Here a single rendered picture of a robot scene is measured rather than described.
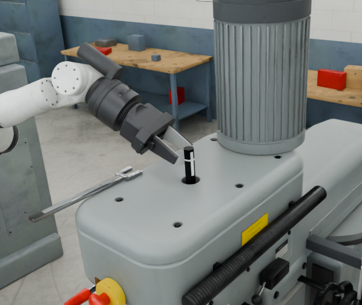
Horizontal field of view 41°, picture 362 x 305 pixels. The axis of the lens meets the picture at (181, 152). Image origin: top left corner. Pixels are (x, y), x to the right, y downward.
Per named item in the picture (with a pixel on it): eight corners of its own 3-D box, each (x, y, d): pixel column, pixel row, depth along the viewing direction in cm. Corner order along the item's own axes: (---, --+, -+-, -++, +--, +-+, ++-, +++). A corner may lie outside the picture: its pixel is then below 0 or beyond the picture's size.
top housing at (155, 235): (170, 339, 79) (162, 259, 73) (72, 276, 95) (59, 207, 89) (309, 214, 110) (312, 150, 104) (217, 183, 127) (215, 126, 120)
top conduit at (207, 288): (197, 319, 77) (196, 301, 76) (177, 307, 80) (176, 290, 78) (327, 201, 107) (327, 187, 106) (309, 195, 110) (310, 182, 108)
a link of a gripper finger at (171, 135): (192, 143, 95) (167, 125, 96) (186, 155, 97) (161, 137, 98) (196, 140, 96) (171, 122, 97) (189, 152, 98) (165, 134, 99)
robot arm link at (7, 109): (52, 86, 107) (-15, 114, 113) (23, 75, 98) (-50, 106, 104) (62, 131, 105) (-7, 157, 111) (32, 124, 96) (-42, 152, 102)
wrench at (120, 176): (37, 226, 83) (36, 221, 83) (25, 218, 86) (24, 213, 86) (142, 174, 99) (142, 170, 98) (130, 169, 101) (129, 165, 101)
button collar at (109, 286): (119, 319, 84) (115, 291, 82) (97, 304, 88) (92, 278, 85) (128, 312, 85) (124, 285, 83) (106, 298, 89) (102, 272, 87)
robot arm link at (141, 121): (164, 142, 103) (121, 111, 105) (182, 108, 97) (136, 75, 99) (132, 167, 93) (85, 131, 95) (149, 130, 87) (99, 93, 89)
